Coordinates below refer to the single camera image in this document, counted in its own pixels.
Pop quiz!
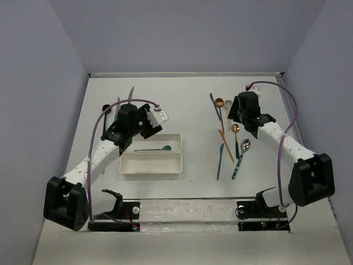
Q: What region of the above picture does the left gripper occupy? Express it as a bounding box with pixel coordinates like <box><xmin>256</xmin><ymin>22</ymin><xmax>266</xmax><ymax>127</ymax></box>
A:
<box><xmin>129</xmin><ymin>104</ymin><xmax>162</xmax><ymax>139</ymax></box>

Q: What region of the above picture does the beige plastic spoon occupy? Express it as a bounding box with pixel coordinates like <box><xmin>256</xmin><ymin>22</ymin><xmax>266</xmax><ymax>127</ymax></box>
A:
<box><xmin>224</xmin><ymin>100</ymin><xmax>233</xmax><ymax>110</ymax></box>

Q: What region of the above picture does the teal handled steel knife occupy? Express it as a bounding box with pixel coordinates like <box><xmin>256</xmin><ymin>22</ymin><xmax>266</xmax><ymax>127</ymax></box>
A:
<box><xmin>114</xmin><ymin>97</ymin><xmax>121</xmax><ymax>122</ymax></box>

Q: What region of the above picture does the gold spoon blue handle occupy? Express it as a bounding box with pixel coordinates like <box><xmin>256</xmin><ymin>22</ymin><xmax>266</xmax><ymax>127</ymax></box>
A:
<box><xmin>231</xmin><ymin>124</ymin><xmax>240</xmax><ymax>159</ymax></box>

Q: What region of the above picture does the dark handled steel knife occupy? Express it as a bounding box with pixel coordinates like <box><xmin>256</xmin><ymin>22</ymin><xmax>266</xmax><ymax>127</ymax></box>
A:
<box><xmin>128</xmin><ymin>86</ymin><xmax>135</xmax><ymax>104</ymax></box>

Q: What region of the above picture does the copper metal spoon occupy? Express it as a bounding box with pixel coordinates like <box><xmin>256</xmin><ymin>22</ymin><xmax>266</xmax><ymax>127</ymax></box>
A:
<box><xmin>215</xmin><ymin>98</ymin><xmax>224</xmax><ymax>134</ymax></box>

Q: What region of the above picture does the blue plastic knife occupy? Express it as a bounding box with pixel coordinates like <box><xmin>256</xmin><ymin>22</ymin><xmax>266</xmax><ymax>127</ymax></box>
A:
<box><xmin>210</xmin><ymin>93</ymin><xmax>221</xmax><ymax>121</ymax></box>

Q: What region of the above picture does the teal plastic spoon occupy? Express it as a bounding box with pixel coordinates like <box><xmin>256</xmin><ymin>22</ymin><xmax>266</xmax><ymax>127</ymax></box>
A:
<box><xmin>134</xmin><ymin>145</ymin><xmax>172</xmax><ymax>152</ymax></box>

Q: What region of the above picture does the black plastic spoon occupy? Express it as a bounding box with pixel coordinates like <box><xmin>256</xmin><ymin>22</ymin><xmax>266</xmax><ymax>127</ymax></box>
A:
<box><xmin>102</xmin><ymin>104</ymin><xmax>111</xmax><ymax>136</ymax></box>

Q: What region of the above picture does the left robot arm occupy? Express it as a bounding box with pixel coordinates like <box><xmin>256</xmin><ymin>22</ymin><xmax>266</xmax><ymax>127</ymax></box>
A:
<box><xmin>43</xmin><ymin>99</ymin><xmax>169</xmax><ymax>231</ymax></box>

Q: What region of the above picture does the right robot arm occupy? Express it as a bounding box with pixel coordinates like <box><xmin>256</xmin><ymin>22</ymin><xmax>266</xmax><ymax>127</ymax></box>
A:
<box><xmin>228</xmin><ymin>92</ymin><xmax>335</xmax><ymax>216</ymax></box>

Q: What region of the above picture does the upper white tray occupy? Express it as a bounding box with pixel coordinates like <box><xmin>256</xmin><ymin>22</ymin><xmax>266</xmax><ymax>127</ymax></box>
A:
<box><xmin>125</xmin><ymin>133</ymin><xmax>183</xmax><ymax>152</ymax></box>

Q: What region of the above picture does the white tray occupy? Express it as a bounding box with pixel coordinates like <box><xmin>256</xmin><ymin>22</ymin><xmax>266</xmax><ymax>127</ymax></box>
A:
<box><xmin>125</xmin><ymin>133</ymin><xmax>183</xmax><ymax>152</ymax></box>
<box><xmin>119</xmin><ymin>152</ymin><xmax>183</xmax><ymax>174</ymax></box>

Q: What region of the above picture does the orange plastic knife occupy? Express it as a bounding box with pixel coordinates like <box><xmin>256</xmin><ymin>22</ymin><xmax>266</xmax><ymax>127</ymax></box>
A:
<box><xmin>218</xmin><ymin>129</ymin><xmax>235</xmax><ymax>163</ymax></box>

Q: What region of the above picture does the lower white tray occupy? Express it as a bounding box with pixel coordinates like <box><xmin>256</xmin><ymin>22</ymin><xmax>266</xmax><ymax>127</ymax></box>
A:
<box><xmin>119</xmin><ymin>152</ymin><xmax>183</xmax><ymax>174</ymax></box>

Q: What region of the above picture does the teal plastic knife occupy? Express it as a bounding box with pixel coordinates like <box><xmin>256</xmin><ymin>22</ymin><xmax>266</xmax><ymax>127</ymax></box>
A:
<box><xmin>216</xmin><ymin>144</ymin><xmax>224</xmax><ymax>181</ymax></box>

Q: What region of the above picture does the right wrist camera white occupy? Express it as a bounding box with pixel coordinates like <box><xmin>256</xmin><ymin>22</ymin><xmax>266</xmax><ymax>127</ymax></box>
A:
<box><xmin>245</xmin><ymin>84</ymin><xmax>261</xmax><ymax>97</ymax></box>

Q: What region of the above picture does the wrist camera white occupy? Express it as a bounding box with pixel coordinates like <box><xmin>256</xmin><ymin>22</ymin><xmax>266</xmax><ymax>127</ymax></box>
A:
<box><xmin>245</xmin><ymin>84</ymin><xmax>261</xmax><ymax>97</ymax></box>
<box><xmin>147</xmin><ymin>109</ymin><xmax>169</xmax><ymax>128</ymax></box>

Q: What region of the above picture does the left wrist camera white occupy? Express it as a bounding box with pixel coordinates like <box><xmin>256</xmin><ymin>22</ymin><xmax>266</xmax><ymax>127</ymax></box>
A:
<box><xmin>147</xmin><ymin>109</ymin><xmax>169</xmax><ymax>128</ymax></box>

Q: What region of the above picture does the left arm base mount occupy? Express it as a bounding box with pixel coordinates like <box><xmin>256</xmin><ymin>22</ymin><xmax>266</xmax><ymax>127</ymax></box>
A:
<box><xmin>87</xmin><ymin>189</ymin><xmax>141</xmax><ymax>232</ymax></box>

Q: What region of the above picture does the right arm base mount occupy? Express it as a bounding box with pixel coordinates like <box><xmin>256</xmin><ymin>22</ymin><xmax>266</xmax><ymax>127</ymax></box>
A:
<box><xmin>234</xmin><ymin>189</ymin><xmax>290</xmax><ymax>232</ymax></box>

